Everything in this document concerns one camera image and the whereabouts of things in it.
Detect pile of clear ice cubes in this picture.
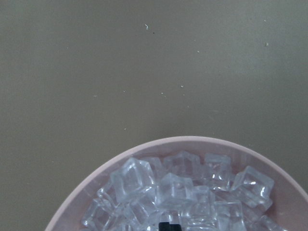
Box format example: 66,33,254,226
81,151,282,231

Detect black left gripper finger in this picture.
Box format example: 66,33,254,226
159,222,181,231

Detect pink bowl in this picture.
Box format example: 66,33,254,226
46,136,308,231

